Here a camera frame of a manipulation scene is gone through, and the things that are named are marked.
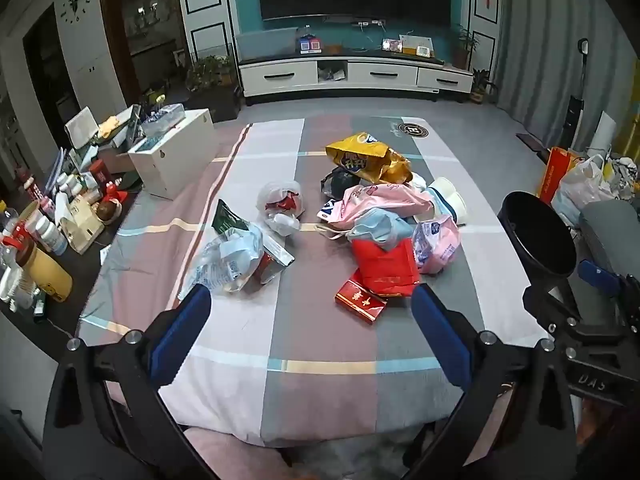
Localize pile of clothes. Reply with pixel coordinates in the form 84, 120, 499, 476
602, 155, 640, 201

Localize silver foil wrapper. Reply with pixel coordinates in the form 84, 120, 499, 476
211, 199, 248, 238

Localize orange shopping bag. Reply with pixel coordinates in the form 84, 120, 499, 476
537, 147, 583, 206

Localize grey curtain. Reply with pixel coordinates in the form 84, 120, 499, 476
495, 0, 640, 161

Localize cluster of bottles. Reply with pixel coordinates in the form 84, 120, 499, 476
0, 150, 126, 311

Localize red paper bag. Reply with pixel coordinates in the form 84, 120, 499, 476
350, 237, 421, 298

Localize red box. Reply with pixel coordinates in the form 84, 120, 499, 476
334, 277, 388, 326

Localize white television cabinet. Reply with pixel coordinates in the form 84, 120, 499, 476
235, 52, 473, 103

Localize small potted plant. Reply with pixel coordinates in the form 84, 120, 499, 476
470, 70, 498, 103

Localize white desk calendar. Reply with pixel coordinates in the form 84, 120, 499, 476
400, 34, 435, 58

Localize yellow snack bag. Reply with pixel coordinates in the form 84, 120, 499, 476
325, 131, 413, 186

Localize yellow thermos bottle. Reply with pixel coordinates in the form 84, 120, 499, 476
15, 237, 73, 303

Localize clear plastic bag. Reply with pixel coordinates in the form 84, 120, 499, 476
192, 222, 266, 293

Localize open cardboard box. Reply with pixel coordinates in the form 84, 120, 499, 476
97, 127, 146, 173

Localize white paper cup stack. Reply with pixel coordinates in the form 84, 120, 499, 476
425, 176, 468, 226

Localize white plastic bag red contents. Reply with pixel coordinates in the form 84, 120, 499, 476
256, 181, 304, 236

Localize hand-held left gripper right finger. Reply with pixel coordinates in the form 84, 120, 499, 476
405, 282, 581, 480

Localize black trash bin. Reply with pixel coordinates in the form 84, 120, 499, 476
497, 191, 578, 293

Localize grey sofa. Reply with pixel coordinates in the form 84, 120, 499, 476
577, 200, 640, 328

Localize beige cardboard box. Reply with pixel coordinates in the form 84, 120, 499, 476
62, 200, 106, 256

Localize yellow curtain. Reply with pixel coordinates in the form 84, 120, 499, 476
615, 105, 640, 161

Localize silver red packet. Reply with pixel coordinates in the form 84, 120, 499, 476
252, 232, 296, 286

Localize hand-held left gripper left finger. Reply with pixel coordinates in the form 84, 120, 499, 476
42, 282, 213, 480

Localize blue white packet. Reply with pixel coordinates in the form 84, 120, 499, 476
316, 199, 351, 223

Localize black wall clock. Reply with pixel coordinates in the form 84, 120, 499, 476
60, 0, 93, 23

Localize pink tissue packet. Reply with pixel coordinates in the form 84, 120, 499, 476
412, 215, 461, 275

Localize pink plastic bag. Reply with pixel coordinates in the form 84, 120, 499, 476
332, 183, 436, 226

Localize dark floor mat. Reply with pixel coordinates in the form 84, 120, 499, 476
517, 132, 547, 153

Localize white storage box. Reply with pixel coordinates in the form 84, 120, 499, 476
127, 109, 218, 201

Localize large white plastic bag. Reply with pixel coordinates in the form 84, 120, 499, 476
552, 155, 613, 226

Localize tall potted plant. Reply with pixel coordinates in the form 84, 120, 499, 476
452, 25, 481, 68

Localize grey board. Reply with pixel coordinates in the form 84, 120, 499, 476
235, 27, 298, 61

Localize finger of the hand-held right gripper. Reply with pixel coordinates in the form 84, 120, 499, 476
522, 280, 586, 336
577, 259, 640, 311

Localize upright vacuum cleaner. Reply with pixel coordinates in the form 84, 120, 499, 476
560, 37, 591, 151

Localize blue face mask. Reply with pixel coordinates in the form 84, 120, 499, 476
346, 207, 416, 251

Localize group of leafy potted plants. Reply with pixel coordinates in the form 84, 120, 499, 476
186, 55, 237, 93

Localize black plastic bag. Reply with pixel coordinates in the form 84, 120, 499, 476
320, 166, 361, 198

